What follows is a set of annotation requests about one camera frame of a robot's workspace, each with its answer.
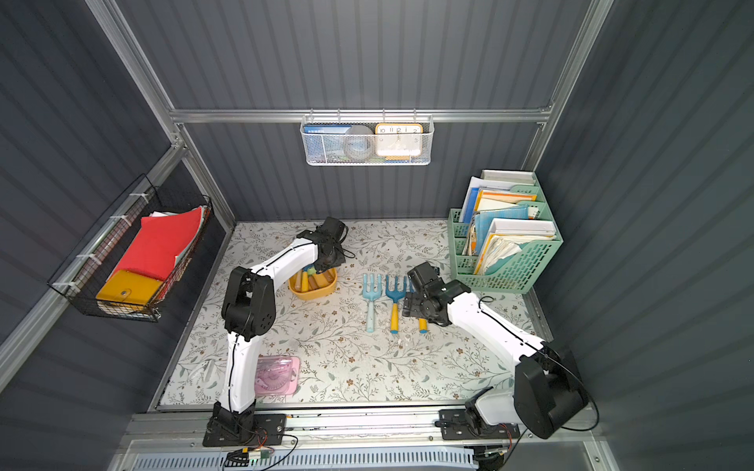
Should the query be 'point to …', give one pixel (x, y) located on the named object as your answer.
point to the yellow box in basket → (130, 287)
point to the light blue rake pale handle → (371, 295)
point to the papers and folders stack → (493, 210)
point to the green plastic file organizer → (520, 273)
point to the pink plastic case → (277, 375)
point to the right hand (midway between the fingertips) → (427, 307)
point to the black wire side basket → (86, 272)
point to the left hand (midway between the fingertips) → (333, 259)
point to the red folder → (154, 247)
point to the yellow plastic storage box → (307, 284)
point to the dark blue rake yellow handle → (423, 325)
